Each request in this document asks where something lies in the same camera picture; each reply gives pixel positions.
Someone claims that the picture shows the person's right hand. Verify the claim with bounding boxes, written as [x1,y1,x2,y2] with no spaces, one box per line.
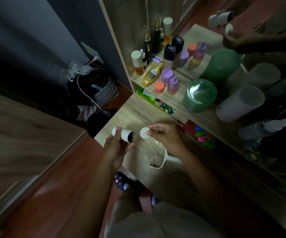
[147,122,191,159]

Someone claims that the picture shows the person's left hand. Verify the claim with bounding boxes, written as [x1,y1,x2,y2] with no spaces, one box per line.
[103,126,135,171]

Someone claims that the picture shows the white lint roll refill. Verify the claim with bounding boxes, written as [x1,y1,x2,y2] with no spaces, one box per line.
[115,128,138,143]

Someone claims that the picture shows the person's right forearm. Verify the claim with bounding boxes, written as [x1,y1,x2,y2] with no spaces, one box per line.
[179,148,282,238]

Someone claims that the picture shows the person's left forearm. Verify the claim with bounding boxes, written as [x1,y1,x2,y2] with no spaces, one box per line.
[57,158,123,238]

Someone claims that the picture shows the person's left blue clog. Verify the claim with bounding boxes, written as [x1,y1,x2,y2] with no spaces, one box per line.
[113,172,133,192]

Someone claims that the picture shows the person's beige trousers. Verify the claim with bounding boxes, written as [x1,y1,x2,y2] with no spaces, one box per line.
[104,188,228,238]

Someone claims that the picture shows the red box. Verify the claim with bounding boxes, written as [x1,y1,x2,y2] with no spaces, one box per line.
[177,119,197,140]

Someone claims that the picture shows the dark green card packet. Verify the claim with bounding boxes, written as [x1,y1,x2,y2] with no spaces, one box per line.
[160,101,178,115]

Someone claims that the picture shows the black trash bin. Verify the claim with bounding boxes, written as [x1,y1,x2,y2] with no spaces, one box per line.
[86,109,115,139]

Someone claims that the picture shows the pile of colourful clips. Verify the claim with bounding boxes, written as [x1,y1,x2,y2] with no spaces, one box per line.
[194,125,220,150]

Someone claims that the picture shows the white cloth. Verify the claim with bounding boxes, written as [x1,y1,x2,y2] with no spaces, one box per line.
[76,104,98,122]

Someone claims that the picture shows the purple spray bottle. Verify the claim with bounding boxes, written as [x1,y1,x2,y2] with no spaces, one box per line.
[167,76,179,95]

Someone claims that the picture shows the green round jar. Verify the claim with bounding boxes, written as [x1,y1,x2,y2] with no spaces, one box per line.
[182,78,218,113]

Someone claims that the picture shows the jar with coral cap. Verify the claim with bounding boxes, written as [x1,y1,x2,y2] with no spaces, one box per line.
[154,81,165,94]

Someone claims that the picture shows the grey woven basket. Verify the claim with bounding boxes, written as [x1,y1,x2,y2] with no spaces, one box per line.
[91,76,120,108]

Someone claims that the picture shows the jar with purple cap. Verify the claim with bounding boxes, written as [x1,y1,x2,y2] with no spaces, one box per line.
[161,68,174,84]

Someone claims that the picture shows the gold shampoo bottle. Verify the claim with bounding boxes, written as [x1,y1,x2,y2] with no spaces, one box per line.
[142,61,164,87]

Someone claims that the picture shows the white cylindrical speaker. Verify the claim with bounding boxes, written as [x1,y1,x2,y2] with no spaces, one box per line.
[215,85,266,123]

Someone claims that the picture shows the small white dropper bottle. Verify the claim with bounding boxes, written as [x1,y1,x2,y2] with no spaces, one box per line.
[140,49,148,70]

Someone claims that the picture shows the amber bottle with white cap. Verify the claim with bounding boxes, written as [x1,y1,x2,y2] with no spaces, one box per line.
[131,50,145,76]

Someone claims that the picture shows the foundation bottle with black cap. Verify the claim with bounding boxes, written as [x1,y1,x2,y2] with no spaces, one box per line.
[163,44,177,70]

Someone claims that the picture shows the white plastic bag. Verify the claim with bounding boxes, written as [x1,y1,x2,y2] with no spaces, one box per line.
[58,60,94,80]

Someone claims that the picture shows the dark green dropper bottle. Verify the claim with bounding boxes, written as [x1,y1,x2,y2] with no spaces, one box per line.
[143,25,152,63]

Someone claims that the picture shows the clear spray bottle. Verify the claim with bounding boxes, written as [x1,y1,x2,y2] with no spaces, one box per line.
[238,119,286,141]

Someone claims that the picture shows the dressing table mirror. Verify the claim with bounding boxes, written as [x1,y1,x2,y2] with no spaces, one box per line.
[146,0,286,107]

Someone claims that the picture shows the black glossy bag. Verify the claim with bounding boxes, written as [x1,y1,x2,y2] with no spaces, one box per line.
[257,96,286,171]

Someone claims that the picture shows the wooden dressing table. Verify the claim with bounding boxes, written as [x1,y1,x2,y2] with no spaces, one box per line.
[94,0,286,238]

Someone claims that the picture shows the black bag with blue strap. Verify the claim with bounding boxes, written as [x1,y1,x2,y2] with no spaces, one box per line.
[66,70,111,107]

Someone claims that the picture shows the white power cable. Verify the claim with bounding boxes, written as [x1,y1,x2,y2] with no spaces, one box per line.
[76,59,103,110]

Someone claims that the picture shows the white wall outlet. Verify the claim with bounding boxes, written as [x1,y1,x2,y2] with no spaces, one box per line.
[80,41,104,65]

